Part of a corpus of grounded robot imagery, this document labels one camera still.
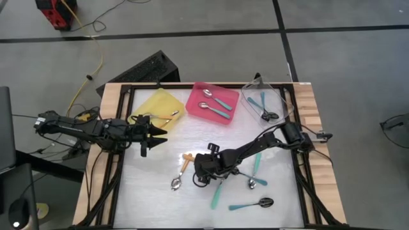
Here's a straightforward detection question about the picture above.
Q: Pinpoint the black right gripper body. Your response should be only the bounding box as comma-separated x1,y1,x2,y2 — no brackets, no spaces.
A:
194,143,240,188

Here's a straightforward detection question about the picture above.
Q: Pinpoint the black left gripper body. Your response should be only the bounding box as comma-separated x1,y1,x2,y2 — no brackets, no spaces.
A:
128,114,151,158

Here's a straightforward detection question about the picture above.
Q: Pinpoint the silver spoon teal handle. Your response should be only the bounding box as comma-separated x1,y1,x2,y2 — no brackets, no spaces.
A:
210,178,226,211
202,89,233,112
197,101,231,120
247,152,263,190

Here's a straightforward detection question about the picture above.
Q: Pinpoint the yellow plastic bin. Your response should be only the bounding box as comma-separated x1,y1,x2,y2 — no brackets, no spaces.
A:
127,88,187,134

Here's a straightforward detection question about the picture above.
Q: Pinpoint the white glossy work sheet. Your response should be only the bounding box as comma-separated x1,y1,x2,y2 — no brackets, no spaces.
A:
113,88,305,229

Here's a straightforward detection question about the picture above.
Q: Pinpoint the pink plastic bin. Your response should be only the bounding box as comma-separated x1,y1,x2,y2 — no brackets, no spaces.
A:
185,80,241,127

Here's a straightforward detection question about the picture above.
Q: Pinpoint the clear plastic bin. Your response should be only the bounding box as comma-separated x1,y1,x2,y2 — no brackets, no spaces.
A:
240,77,295,133

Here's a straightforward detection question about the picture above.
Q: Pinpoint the black desk beam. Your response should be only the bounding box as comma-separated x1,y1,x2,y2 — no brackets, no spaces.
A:
15,149,86,183

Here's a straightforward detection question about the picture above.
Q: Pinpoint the grey metal clamp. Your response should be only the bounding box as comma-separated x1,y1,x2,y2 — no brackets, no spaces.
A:
314,132,334,142

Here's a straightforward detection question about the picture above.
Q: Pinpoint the round yellow floor sticker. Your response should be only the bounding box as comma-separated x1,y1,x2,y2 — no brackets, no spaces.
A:
35,202,50,220

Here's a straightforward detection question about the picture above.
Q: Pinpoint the black side desk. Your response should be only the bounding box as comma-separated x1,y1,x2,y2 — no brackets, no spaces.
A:
0,162,41,230

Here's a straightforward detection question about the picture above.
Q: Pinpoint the grey monitor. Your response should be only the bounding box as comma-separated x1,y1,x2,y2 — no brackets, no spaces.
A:
0,85,17,175

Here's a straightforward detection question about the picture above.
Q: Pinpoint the black computer mouse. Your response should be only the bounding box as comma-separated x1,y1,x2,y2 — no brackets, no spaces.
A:
8,197,32,230

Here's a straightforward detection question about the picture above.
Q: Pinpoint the red and black box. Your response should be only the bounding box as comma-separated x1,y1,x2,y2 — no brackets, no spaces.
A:
35,0,79,32

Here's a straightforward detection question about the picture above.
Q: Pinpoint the black metal table frame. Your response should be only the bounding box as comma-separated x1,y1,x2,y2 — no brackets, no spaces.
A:
68,83,352,230

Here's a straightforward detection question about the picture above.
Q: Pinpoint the yellow floor cable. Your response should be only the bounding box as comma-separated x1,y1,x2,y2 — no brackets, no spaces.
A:
59,0,105,128

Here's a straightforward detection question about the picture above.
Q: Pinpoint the thin black floor cable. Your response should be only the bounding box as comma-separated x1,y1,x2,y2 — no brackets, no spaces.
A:
68,0,153,33
378,126,409,167

